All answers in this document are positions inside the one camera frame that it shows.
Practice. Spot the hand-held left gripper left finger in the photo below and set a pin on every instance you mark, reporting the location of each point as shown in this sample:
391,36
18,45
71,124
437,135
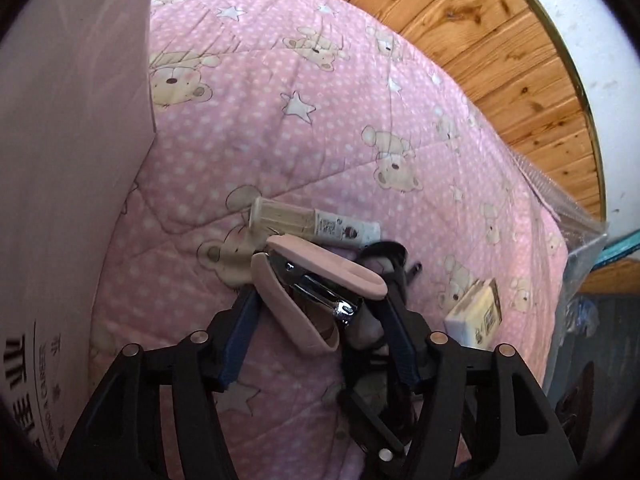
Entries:
242,331

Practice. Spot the white cardboard box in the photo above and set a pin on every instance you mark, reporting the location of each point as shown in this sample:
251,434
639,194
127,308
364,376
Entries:
65,160

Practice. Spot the wooden wall panelling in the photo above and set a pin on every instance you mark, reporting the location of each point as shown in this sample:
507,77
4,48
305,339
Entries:
500,60

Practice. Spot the cream tissue packet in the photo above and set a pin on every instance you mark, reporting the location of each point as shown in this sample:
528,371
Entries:
475,316

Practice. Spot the pink stapler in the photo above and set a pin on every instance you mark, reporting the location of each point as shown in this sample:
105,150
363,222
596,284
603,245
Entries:
300,260

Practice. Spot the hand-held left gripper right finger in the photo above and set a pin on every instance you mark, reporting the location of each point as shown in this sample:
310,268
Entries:
401,342

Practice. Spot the cream plastic tube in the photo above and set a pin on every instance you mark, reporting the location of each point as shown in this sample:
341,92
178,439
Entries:
300,220

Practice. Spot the pink bear print blanket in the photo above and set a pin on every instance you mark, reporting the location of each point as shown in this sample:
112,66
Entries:
325,110

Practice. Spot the teal board edge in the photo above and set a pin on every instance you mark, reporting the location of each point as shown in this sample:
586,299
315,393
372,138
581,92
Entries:
620,249

